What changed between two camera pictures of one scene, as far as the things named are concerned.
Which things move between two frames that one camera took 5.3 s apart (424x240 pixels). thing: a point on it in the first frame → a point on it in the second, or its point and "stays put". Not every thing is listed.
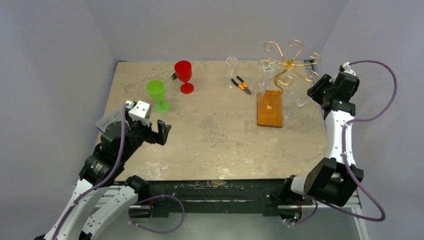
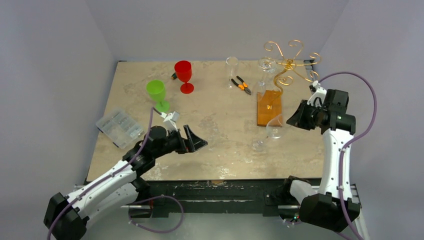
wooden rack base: x=269 y=110 stays put
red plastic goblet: x=183 y=70 stays put
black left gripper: x=159 y=136 → x=192 y=143
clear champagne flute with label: x=266 y=64 stays put
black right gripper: x=318 y=88 → x=309 y=115
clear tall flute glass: x=232 y=63 stays put
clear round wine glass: x=297 y=98 → x=273 y=129
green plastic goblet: x=156 y=89 stays put
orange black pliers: x=242 y=85 stays put
